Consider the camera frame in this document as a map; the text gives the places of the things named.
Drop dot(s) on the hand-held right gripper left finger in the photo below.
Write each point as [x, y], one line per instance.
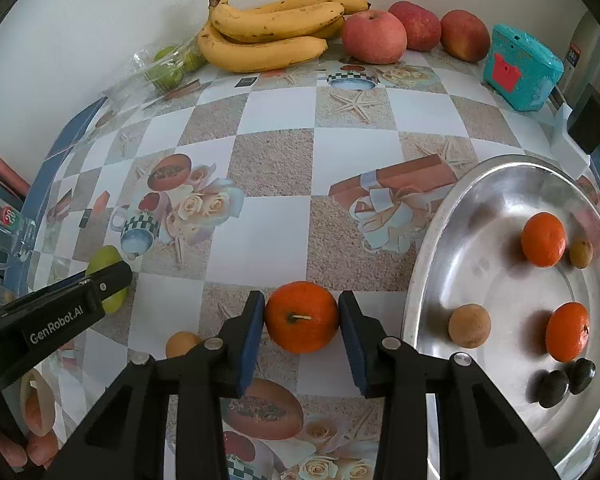
[250, 345]

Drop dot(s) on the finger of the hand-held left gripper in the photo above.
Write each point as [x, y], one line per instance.
[110, 277]

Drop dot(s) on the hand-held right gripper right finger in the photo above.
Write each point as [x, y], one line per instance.
[352, 345]

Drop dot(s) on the green pear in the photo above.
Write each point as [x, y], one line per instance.
[105, 256]

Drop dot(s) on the orange tangerine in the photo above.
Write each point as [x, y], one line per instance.
[302, 322]
[543, 239]
[567, 332]

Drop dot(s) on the brown longan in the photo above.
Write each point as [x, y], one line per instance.
[470, 326]
[181, 344]
[580, 253]

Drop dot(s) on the silver metal basin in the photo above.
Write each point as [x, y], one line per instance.
[505, 280]

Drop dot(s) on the dark purple plum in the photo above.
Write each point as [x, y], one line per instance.
[553, 387]
[582, 375]

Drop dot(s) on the person's left hand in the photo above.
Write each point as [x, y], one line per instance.
[40, 447]

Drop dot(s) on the clear glass mug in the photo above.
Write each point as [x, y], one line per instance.
[7, 240]

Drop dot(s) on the checkered printed tablecloth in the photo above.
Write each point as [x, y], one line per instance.
[275, 160]

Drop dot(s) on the small green fruit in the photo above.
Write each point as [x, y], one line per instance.
[166, 77]
[192, 60]
[165, 53]

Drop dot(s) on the clear plastic clamshell container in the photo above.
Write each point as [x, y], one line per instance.
[140, 62]

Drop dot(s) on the yellow banana bunch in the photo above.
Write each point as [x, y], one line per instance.
[260, 50]

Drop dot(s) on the white power strip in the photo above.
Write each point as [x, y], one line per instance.
[567, 147]

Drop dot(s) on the red apple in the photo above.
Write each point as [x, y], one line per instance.
[374, 36]
[417, 25]
[464, 35]

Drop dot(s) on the black power adapter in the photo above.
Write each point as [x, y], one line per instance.
[587, 125]

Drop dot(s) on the teal box with red patch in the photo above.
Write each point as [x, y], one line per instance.
[522, 67]

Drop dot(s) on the silver metal kettle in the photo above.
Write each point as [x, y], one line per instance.
[577, 55]

